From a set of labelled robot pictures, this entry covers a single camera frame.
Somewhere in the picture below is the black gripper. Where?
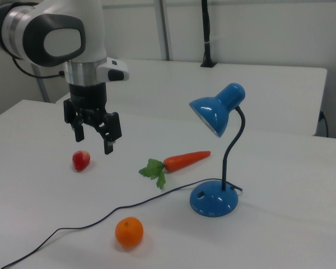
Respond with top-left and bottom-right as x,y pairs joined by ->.
63,82 -> 122,155

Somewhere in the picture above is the blue desk lamp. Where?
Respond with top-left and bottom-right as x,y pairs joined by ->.
188,82 -> 246,218

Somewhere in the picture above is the red toy strawberry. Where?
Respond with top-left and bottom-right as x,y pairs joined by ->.
72,150 -> 91,172

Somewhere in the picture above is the white adjoining table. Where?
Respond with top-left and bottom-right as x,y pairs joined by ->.
55,58 -> 328,137

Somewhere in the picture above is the toy carrot with green leaves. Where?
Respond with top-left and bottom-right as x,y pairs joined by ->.
138,150 -> 212,190

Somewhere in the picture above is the orange toy fruit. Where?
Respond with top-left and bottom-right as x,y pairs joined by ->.
115,216 -> 144,248

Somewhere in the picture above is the grey aluminium partition post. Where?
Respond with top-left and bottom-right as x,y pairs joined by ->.
156,0 -> 174,61
34,76 -> 51,103

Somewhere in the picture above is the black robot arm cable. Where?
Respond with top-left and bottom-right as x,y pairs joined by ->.
11,55 -> 66,79

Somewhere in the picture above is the dark lamp power cable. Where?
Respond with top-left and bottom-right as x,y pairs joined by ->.
1,178 -> 244,269

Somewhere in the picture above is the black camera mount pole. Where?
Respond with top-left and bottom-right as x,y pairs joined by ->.
200,0 -> 217,68

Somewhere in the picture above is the black plugged wall cable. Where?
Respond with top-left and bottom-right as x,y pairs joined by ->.
320,111 -> 330,138

